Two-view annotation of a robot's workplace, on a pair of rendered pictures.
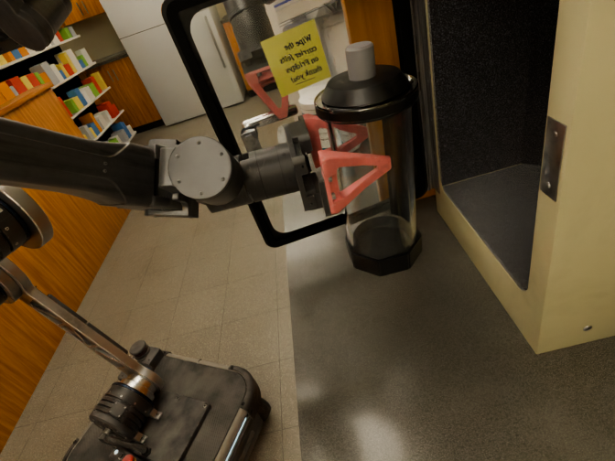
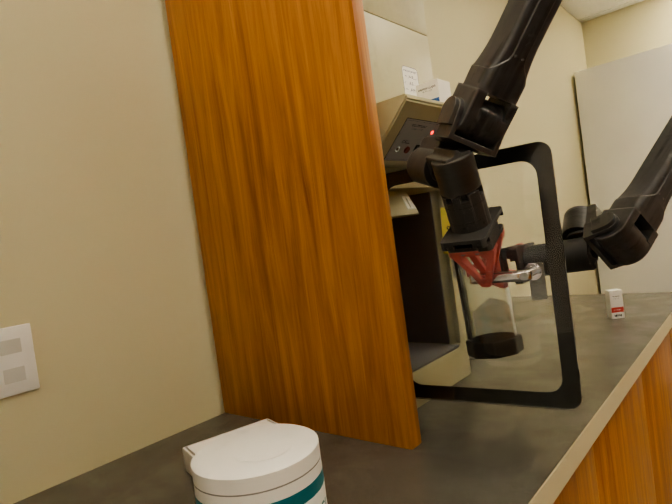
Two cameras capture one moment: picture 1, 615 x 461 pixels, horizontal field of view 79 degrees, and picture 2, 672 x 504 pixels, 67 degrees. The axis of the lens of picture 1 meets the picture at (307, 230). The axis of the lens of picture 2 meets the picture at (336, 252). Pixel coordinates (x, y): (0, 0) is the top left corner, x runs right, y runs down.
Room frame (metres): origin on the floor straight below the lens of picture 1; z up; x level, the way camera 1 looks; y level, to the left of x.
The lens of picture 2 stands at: (1.33, 0.23, 1.29)
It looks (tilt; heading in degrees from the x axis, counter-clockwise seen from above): 2 degrees down; 215
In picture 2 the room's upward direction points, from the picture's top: 8 degrees counter-clockwise
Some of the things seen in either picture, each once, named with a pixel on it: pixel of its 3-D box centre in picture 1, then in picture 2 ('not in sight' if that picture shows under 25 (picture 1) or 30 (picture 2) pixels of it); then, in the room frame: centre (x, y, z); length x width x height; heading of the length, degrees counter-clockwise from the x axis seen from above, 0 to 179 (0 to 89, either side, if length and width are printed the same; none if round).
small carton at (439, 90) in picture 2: not in sight; (434, 98); (0.35, -0.16, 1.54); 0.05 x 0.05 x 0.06; 84
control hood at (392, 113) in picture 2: not in sight; (428, 137); (0.39, -0.17, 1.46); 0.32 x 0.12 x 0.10; 174
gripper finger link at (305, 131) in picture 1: (332, 144); not in sight; (0.42, -0.06, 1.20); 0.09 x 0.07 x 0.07; 87
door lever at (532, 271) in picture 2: not in sight; (505, 275); (0.57, 0.00, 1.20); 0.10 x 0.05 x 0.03; 89
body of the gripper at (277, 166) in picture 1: (277, 170); not in sight; (0.39, 0.01, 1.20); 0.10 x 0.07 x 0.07; 176
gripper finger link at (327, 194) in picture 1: (344, 167); not in sight; (0.35, -0.06, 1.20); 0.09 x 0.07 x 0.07; 86
